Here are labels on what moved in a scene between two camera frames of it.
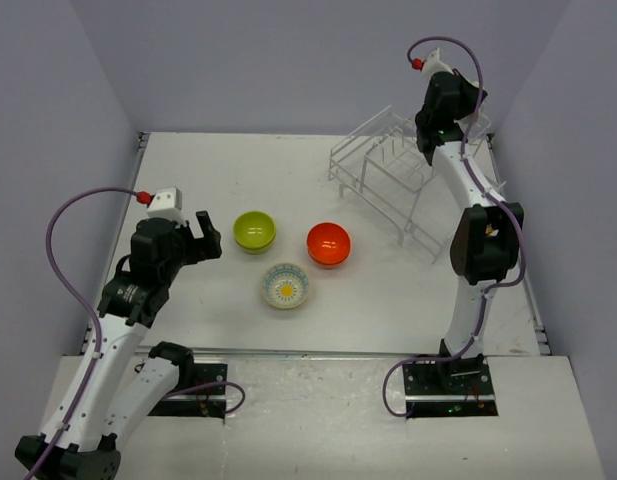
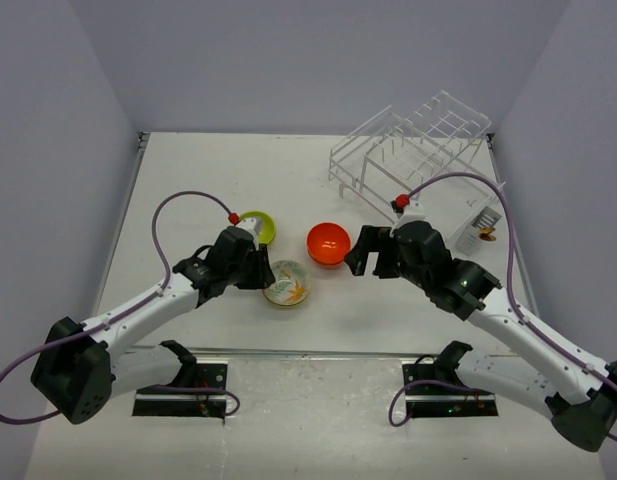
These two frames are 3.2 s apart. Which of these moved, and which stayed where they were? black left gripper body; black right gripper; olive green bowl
Moved: black left gripper body; black right gripper
Stayed: olive green bowl
